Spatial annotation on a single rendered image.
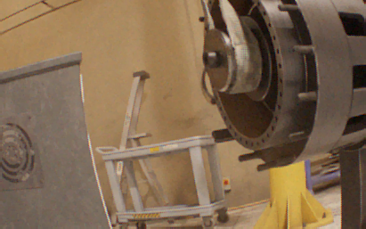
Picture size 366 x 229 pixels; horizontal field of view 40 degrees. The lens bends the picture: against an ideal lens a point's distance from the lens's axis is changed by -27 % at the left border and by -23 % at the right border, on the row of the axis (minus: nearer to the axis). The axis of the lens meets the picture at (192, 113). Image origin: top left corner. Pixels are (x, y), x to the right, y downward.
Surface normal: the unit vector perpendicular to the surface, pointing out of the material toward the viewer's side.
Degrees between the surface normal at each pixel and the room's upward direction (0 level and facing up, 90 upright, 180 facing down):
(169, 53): 90
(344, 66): 107
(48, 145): 90
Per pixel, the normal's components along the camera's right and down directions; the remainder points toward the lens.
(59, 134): 0.28, -0.12
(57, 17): -0.12, -0.06
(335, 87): 0.37, 0.32
